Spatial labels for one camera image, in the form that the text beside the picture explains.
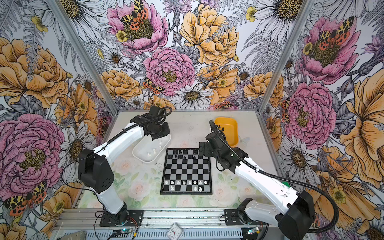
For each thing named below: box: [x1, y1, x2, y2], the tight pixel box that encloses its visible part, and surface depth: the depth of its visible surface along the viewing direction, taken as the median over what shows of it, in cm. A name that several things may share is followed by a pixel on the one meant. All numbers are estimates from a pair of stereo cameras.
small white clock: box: [166, 222, 184, 240], surface depth 70 cm
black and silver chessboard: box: [160, 148, 213, 195], surface depth 89 cm
